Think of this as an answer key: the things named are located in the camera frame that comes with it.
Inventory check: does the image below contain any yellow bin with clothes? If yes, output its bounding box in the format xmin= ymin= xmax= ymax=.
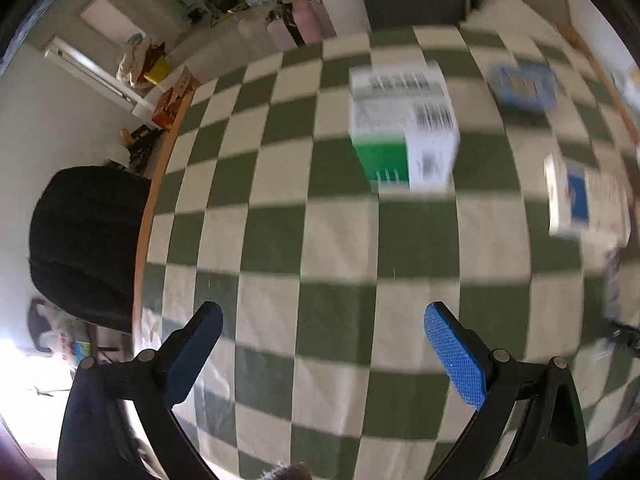
xmin=116 ymin=32 xmax=172 ymax=88

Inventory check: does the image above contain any red orange carton box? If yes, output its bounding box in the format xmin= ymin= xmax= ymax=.
xmin=151 ymin=67 xmax=200 ymax=130

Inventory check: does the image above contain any pink suitcase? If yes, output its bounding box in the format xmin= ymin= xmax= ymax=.
xmin=266 ymin=0 xmax=335 ymax=51

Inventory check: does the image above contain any chair with black jacket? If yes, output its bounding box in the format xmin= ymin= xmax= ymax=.
xmin=28 ymin=166 xmax=151 ymax=334

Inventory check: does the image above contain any white box blue rectangle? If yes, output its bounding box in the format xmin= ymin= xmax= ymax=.
xmin=544 ymin=155 xmax=631 ymax=247

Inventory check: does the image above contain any green white medicine box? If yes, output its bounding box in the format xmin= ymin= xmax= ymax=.
xmin=349 ymin=61 xmax=460 ymax=192

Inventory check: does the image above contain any green white checkered mat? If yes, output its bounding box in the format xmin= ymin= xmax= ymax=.
xmin=141 ymin=28 xmax=639 ymax=479

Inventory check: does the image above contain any blue cartoon snack packet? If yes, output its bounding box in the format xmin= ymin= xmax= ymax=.
xmin=488 ymin=62 xmax=560 ymax=113

